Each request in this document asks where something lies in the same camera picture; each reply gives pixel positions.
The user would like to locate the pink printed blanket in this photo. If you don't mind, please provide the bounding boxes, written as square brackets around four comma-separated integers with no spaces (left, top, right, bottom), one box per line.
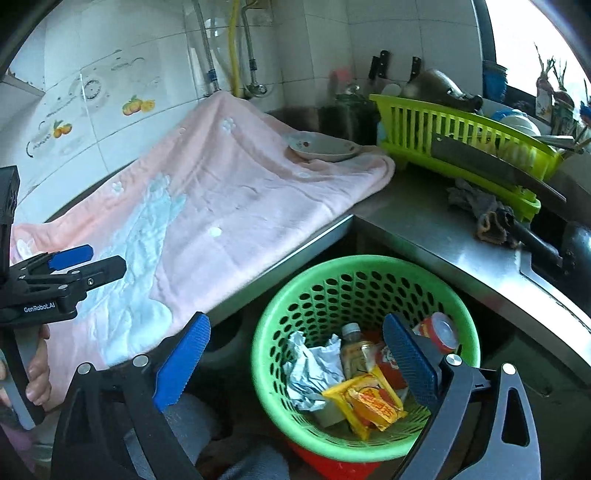
[9,91,397,393]

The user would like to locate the yellow snack wrapper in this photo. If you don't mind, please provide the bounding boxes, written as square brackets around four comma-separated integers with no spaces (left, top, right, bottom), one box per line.
[322,364,409,440]

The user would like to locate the white bowl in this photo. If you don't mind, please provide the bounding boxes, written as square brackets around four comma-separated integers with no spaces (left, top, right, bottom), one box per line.
[489,108,541,139]

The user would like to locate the person's left hand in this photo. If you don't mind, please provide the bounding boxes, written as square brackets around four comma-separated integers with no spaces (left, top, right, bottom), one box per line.
[25,325,52,403]

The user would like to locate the lime green dish rack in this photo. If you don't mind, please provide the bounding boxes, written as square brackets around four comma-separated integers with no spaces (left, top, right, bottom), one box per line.
[369,93,565,222]

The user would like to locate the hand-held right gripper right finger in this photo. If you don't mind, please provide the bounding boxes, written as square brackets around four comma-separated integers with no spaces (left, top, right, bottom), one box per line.
[382,313,541,480]

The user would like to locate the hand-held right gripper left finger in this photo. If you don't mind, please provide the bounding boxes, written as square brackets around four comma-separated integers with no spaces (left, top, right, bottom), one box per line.
[51,311,212,480]

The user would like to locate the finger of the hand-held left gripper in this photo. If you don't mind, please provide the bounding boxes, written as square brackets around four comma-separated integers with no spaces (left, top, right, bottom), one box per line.
[21,256,127,296]
[11,244,95,278]

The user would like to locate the metal hose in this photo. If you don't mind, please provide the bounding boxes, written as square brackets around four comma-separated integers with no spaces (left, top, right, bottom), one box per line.
[240,9,269,99]
[193,0,222,95]

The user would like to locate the metal pot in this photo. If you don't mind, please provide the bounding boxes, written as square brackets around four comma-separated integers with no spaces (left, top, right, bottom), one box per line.
[406,68,483,114]

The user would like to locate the red basin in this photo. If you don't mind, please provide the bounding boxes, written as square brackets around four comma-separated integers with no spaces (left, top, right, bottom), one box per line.
[286,436,384,472]

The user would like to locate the steel cleaver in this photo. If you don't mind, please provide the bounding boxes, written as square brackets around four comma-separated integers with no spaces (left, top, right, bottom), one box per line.
[431,134,568,204]

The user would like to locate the white plate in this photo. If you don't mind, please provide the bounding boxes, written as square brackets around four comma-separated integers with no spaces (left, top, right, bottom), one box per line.
[283,131,363,162]

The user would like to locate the blue plastic container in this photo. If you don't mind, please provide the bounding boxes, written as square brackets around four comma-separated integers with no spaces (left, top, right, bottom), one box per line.
[482,60,509,104]

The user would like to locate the yellow pipe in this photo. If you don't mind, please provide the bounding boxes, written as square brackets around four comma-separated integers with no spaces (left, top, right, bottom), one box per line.
[228,0,242,95]

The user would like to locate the red gold drink bottle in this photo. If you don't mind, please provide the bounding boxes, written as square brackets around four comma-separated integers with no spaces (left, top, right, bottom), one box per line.
[340,322,377,379]

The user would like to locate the green plastic basket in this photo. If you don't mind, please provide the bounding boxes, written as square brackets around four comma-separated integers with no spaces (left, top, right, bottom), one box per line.
[252,255,481,463]

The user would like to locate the white paper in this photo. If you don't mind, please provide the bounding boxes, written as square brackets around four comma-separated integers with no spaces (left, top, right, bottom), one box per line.
[283,331,345,412]

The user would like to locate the grey brown rag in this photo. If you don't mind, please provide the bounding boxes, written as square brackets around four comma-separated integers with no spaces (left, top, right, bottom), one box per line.
[445,178,520,250]

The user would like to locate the black frying pan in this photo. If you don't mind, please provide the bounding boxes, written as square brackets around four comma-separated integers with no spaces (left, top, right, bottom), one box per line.
[505,217,591,287]

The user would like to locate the person's grey pants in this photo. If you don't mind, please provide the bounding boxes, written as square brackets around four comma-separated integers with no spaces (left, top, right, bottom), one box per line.
[124,392,287,480]

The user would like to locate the potted plant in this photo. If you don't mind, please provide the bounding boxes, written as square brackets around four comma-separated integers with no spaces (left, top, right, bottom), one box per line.
[533,44,591,139]

